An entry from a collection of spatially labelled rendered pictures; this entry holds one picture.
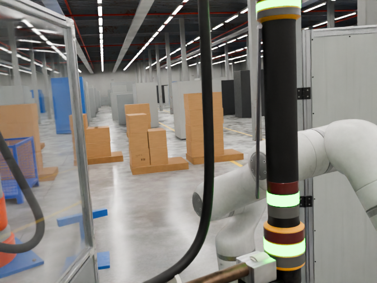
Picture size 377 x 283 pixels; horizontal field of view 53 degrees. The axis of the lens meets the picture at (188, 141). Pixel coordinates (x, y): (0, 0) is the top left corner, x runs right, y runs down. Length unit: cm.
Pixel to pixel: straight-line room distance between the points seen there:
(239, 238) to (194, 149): 754
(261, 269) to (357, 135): 34
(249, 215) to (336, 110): 126
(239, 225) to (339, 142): 57
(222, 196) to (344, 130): 45
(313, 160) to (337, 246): 173
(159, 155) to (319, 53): 616
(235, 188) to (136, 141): 703
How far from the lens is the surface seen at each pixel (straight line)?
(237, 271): 40
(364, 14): 729
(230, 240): 115
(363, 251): 254
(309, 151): 78
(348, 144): 67
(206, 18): 35
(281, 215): 41
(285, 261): 42
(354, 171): 66
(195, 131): 859
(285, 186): 40
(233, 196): 101
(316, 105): 225
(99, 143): 967
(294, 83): 39
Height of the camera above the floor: 172
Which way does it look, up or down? 8 degrees down
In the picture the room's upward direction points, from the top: 3 degrees counter-clockwise
